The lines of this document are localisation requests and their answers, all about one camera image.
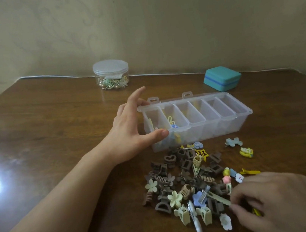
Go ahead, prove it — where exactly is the person's right hand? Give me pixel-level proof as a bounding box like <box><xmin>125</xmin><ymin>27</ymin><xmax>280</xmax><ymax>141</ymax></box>
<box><xmin>225</xmin><ymin>166</ymin><xmax>306</xmax><ymax>232</ymax></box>

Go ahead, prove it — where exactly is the pile of small gold hairpins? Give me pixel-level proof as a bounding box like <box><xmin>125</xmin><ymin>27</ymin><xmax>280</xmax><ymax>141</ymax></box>
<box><xmin>96</xmin><ymin>73</ymin><xmax>130</xmax><ymax>93</ymax></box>

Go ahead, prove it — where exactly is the yellow bar hair clip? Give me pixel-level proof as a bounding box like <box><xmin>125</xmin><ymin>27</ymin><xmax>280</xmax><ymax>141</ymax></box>
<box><xmin>240</xmin><ymin>166</ymin><xmax>261</xmax><ymax>177</ymax></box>

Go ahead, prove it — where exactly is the white flower hair clip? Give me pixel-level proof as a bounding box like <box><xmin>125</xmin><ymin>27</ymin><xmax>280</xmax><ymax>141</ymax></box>
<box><xmin>219</xmin><ymin>212</ymin><xmax>233</xmax><ymax>232</ymax></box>

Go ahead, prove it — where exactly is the person's left forearm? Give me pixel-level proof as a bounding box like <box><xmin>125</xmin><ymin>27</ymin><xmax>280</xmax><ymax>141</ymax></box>
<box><xmin>0</xmin><ymin>142</ymin><xmax>128</xmax><ymax>232</ymax></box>

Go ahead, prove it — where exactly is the white cable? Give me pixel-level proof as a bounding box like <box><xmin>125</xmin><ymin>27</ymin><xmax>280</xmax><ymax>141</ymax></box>
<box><xmin>17</xmin><ymin>36</ymin><xmax>301</xmax><ymax>112</ymax></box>

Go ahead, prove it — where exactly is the clear plastic compartment organizer box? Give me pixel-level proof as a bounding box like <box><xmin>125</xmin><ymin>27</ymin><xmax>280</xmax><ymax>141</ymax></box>
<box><xmin>135</xmin><ymin>83</ymin><xmax>257</xmax><ymax>154</ymax></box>

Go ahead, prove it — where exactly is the person's left hand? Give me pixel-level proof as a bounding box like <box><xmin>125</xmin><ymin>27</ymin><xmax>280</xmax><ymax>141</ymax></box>
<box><xmin>92</xmin><ymin>84</ymin><xmax>173</xmax><ymax>168</ymax></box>

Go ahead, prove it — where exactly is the teal square case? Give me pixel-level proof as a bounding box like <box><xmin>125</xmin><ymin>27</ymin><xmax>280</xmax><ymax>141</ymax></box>
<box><xmin>202</xmin><ymin>63</ymin><xmax>244</xmax><ymax>94</ymax></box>

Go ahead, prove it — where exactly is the yellow duck hair clip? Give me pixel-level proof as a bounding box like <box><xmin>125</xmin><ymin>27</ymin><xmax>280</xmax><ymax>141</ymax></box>
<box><xmin>239</xmin><ymin>146</ymin><xmax>255</xmax><ymax>160</ymax></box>

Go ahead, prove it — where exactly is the pile of mixed hair clips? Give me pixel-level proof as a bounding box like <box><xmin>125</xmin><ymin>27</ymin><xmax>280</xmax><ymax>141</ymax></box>
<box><xmin>134</xmin><ymin>138</ymin><xmax>239</xmax><ymax>232</ymax></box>

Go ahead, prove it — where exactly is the round clear plastic jar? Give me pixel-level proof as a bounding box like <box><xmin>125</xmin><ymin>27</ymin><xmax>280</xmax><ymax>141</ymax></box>
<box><xmin>92</xmin><ymin>57</ymin><xmax>132</xmax><ymax>93</ymax></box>

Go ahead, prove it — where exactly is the blue bow hair clip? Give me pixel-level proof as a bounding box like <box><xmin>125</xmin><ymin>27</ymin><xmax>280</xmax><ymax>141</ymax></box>
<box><xmin>224</xmin><ymin>136</ymin><xmax>243</xmax><ymax>149</ymax></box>

